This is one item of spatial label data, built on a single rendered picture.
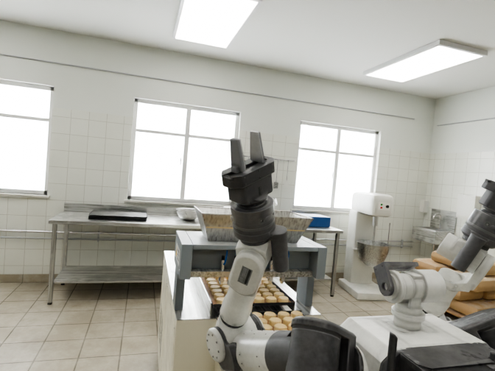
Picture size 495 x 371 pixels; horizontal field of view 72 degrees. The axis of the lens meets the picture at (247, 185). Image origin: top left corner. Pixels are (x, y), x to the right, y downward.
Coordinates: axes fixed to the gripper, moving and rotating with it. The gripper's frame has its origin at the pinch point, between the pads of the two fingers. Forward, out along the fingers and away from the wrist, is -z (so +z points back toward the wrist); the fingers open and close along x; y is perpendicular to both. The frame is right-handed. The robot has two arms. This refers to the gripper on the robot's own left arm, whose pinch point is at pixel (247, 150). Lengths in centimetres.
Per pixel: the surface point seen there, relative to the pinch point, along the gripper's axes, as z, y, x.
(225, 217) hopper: 56, -64, 46
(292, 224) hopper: 67, -47, 73
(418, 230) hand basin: 281, -99, 458
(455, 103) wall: 104, -98, 560
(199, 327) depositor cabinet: 99, -60, 19
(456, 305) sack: 287, -12, 328
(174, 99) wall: 47, -340, 216
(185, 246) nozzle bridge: 63, -69, 25
